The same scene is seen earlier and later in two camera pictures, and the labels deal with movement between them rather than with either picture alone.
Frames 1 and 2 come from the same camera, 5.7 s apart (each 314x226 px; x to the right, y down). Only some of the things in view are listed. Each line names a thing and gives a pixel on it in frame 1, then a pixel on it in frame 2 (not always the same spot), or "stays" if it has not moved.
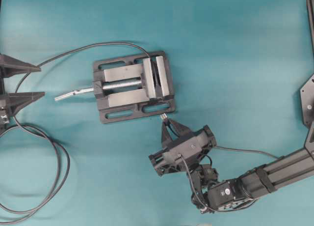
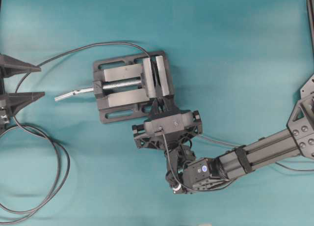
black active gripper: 184,155 → 167,131
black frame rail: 310,7 stays
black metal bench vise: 133,87 stays
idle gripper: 10,66 stays
